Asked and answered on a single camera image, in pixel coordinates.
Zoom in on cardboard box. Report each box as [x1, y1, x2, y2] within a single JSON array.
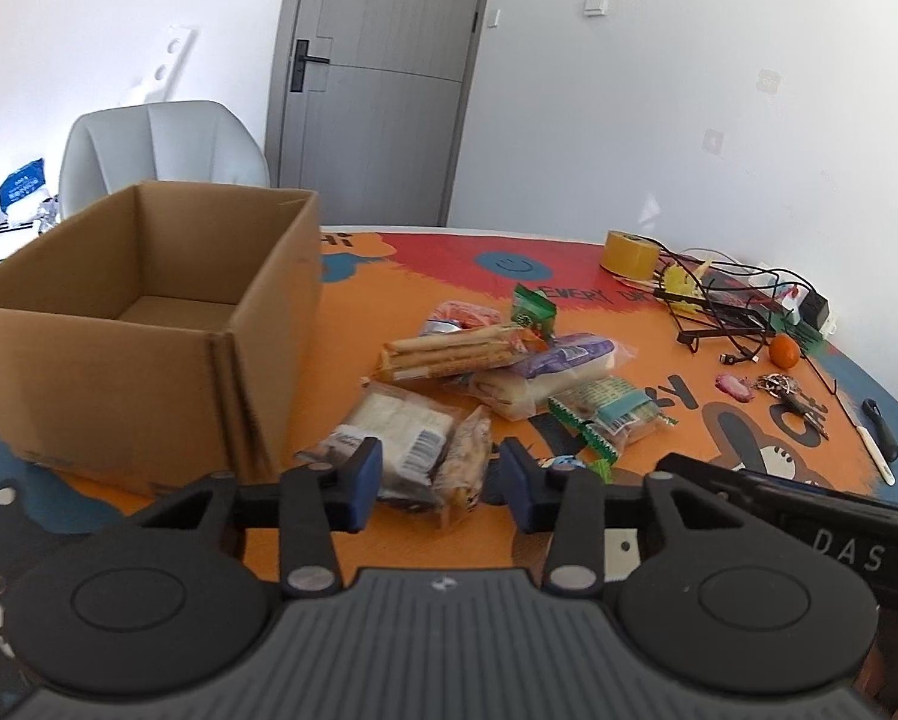
[[0, 180, 324, 500]]

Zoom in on purple bread packet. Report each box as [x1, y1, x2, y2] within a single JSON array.
[[509, 331, 637, 383]]

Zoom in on sandwich packet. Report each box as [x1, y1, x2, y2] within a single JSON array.
[[449, 371, 562, 421]]

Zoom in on black door handle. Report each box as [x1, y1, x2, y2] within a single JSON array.
[[287, 39, 331, 95]]

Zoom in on green wafer packet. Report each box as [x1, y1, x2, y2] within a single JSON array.
[[548, 375, 678, 458]]

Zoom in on blue plastic bag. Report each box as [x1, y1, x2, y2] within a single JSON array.
[[0, 157, 45, 211]]

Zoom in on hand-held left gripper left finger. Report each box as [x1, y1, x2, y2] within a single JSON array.
[[130, 436, 384, 599]]

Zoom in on yellow plastic toy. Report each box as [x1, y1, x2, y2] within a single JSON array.
[[662, 259, 712, 308]]

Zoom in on green snack packet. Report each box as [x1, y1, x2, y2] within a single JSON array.
[[510, 283, 558, 338]]

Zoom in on grey room door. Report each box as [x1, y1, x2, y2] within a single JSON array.
[[265, 0, 498, 230]]

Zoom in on colourful printed table mat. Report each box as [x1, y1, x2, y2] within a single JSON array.
[[0, 225, 898, 691]]

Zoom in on white bread packet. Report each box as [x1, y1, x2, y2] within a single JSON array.
[[295, 382, 465, 503]]

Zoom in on grey shell chair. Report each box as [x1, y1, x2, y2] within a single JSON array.
[[59, 100, 271, 226]]

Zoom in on clear nut packet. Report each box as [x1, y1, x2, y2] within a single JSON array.
[[434, 405, 495, 533]]

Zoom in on red clear snack packet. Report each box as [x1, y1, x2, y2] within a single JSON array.
[[421, 300, 498, 335]]

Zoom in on biscuit stick packet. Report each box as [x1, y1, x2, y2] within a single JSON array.
[[376, 324, 547, 383]]

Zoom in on black cables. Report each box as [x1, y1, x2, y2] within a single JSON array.
[[659, 244, 817, 316]]

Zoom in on bunch of keys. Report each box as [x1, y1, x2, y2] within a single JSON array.
[[752, 373, 832, 440]]

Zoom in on yellow tape roll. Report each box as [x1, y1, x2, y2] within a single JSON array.
[[599, 229, 663, 280]]

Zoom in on blue snack packet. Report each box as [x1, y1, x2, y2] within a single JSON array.
[[539, 454, 615, 485]]

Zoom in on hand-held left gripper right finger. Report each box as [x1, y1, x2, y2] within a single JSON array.
[[500, 436, 753, 601]]

